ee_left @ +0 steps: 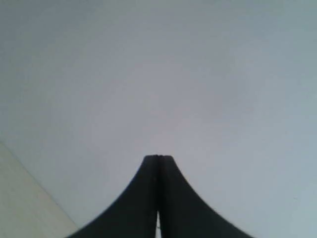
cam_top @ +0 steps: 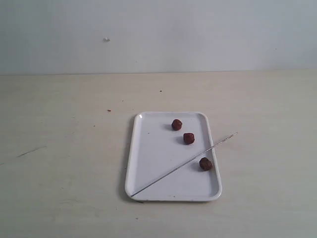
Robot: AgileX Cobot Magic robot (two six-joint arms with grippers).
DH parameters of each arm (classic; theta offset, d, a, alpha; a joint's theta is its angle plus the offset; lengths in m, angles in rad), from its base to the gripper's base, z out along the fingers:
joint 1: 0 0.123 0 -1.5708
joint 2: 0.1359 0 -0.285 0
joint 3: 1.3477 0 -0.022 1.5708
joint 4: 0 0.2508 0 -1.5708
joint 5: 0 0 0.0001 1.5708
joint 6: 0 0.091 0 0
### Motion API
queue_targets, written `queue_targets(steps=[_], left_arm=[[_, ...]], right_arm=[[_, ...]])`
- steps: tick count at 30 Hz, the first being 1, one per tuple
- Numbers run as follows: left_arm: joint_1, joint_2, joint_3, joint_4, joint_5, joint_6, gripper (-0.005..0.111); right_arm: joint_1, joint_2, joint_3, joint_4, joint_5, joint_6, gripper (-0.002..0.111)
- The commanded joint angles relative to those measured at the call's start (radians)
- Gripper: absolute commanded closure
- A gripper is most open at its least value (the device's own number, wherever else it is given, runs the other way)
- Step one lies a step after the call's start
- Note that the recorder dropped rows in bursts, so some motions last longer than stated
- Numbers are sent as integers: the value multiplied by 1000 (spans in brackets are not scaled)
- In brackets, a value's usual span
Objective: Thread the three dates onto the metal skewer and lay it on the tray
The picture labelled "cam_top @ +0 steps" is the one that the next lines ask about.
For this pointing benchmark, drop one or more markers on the dark red meat chunk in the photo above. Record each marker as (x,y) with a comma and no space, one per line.
(176,124)
(205,164)
(188,138)

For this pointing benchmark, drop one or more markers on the thin metal skewer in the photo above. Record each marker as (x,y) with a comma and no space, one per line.
(180,166)

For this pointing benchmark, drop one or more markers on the white rectangular plastic tray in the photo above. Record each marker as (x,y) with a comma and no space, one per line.
(156,149)

